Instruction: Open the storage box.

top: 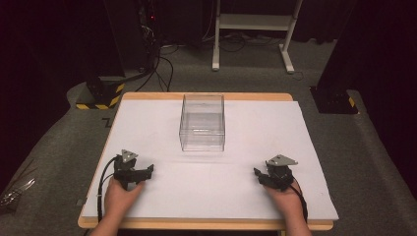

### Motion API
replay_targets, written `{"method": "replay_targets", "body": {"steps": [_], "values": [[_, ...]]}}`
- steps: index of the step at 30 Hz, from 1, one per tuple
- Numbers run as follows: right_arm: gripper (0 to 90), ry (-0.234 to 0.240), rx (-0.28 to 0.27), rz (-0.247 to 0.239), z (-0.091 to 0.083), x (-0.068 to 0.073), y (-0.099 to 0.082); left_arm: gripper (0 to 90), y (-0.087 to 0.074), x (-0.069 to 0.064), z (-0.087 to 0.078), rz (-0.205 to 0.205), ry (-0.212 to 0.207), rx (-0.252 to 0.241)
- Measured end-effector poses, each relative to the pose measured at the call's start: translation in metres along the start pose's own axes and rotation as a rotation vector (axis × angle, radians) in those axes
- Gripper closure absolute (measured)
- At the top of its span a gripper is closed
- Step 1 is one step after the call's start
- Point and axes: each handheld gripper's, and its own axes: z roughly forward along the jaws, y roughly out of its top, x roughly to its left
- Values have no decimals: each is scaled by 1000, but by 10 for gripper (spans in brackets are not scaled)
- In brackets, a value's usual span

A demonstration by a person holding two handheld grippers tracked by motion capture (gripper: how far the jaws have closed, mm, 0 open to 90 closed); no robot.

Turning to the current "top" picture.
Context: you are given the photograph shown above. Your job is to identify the black yellow striped stand base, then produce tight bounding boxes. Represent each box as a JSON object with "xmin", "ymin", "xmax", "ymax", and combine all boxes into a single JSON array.
[{"xmin": 75, "ymin": 77, "xmax": 127, "ymax": 111}]

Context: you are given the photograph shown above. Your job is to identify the clear plastic box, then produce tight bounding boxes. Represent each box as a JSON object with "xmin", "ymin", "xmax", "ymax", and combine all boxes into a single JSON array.
[{"xmin": 178, "ymin": 92, "xmax": 227, "ymax": 153}]

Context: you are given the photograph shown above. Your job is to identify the white metal stand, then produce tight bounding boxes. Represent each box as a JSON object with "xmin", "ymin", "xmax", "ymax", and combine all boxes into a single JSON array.
[{"xmin": 211, "ymin": 0, "xmax": 305, "ymax": 75}]

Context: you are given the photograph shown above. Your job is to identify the white foam board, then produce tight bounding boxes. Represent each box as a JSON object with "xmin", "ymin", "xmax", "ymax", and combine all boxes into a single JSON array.
[{"xmin": 80, "ymin": 98, "xmax": 340, "ymax": 221}]

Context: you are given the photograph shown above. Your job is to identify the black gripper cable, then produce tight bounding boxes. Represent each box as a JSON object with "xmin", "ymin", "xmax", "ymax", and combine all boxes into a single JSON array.
[
  {"xmin": 288, "ymin": 178, "xmax": 310, "ymax": 224},
  {"xmin": 96, "ymin": 155, "xmax": 120, "ymax": 224}
]

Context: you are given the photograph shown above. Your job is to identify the person's right hand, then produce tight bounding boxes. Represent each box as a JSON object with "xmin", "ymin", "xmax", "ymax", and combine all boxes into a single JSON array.
[{"xmin": 264, "ymin": 181, "xmax": 307, "ymax": 221}]

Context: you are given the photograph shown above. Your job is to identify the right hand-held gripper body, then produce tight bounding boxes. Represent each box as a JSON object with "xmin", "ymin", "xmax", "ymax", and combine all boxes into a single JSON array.
[{"xmin": 262, "ymin": 153, "xmax": 299, "ymax": 193}]

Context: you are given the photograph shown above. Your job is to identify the person's left hand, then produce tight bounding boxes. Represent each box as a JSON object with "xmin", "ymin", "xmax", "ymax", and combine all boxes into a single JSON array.
[{"xmin": 104, "ymin": 178, "xmax": 146, "ymax": 218}]

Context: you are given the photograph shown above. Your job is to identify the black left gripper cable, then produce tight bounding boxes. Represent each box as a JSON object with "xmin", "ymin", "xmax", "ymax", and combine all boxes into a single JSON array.
[{"xmin": 96, "ymin": 155, "xmax": 120, "ymax": 224}]

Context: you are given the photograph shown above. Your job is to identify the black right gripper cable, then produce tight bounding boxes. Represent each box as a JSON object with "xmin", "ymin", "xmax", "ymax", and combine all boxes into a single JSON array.
[{"xmin": 288, "ymin": 178, "xmax": 310, "ymax": 224}]

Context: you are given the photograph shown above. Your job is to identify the black floor cables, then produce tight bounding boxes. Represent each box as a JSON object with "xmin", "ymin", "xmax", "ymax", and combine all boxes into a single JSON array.
[{"xmin": 135, "ymin": 43, "xmax": 175, "ymax": 93}]

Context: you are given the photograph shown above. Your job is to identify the dark equipment rack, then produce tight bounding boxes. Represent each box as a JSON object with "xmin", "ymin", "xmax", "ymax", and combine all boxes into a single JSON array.
[{"xmin": 136, "ymin": 0, "xmax": 162, "ymax": 71}]

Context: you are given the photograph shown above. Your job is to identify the shiny metal tripod legs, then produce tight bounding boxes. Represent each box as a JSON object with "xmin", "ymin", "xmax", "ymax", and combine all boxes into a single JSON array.
[{"xmin": 0, "ymin": 158, "xmax": 37, "ymax": 212}]

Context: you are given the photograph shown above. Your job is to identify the black curtain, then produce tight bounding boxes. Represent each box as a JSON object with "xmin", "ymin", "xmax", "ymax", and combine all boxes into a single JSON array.
[
  {"xmin": 316, "ymin": 0, "xmax": 417, "ymax": 201},
  {"xmin": 0, "ymin": 0, "xmax": 109, "ymax": 195}
]

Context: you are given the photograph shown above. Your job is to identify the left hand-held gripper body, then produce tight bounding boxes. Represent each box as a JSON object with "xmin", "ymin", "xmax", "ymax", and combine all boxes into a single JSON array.
[{"xmin": 112, "ymin": 148, "xmax": 149, "ymax": 192}]

